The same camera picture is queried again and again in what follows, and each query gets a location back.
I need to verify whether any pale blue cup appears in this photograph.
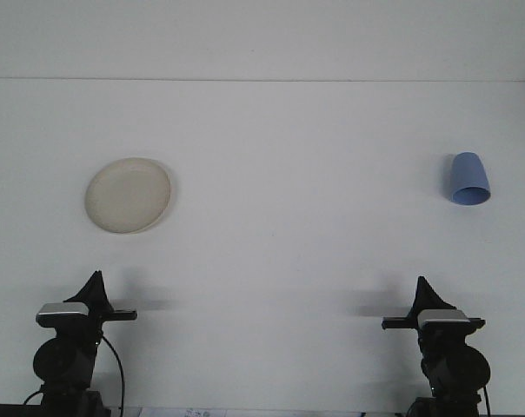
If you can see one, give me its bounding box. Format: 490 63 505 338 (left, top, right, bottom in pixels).
448 151 492 207

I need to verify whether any pale round plate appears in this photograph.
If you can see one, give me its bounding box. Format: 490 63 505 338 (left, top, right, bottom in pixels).
83 156 173 235

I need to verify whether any black base board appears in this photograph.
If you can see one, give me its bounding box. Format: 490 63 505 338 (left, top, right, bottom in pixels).
0 402 42 417

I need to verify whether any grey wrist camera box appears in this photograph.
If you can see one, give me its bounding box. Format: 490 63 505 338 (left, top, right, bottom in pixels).
36 302 92 328
416 308 471 330

